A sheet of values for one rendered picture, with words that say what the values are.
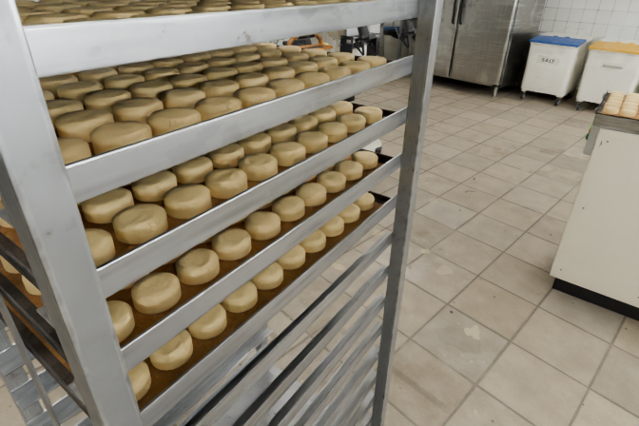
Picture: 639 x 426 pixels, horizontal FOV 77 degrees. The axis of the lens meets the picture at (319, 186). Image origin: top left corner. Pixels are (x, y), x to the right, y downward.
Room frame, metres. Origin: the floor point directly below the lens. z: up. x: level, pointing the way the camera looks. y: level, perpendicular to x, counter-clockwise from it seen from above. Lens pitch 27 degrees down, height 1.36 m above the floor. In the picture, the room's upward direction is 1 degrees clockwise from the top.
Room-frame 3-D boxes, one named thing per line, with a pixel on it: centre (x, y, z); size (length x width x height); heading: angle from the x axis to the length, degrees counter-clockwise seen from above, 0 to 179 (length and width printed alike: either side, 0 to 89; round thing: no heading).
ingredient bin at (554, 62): (5.17, -2.89, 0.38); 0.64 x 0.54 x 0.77; 137
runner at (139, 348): (0.49, 0.02, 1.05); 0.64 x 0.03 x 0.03; 144
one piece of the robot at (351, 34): (2.70, -0.24, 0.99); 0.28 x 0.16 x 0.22; 134
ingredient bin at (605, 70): (4.71, -3.34, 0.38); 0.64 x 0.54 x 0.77; 135
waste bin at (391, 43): (6.94, -1.26, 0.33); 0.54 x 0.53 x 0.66; 44
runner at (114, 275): (0.49, 0.02, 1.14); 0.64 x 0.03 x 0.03; 144
